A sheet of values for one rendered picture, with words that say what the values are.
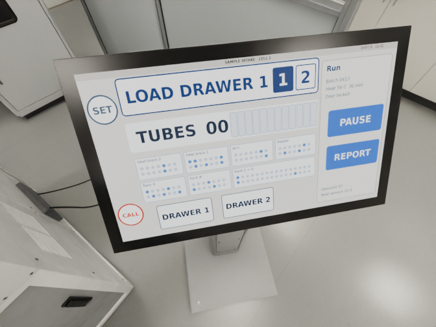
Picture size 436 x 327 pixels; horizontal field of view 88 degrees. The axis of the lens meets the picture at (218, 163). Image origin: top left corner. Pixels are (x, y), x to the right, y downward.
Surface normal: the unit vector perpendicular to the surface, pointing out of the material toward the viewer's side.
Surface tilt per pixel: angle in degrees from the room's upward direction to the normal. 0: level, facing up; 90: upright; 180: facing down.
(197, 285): 5
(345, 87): 50
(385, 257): 0
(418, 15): 90
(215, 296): 3
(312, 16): 90
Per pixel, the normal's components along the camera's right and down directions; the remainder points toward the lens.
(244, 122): 0.15, 0.31
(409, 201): 0.01, -0.52
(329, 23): -0.65, 0.65
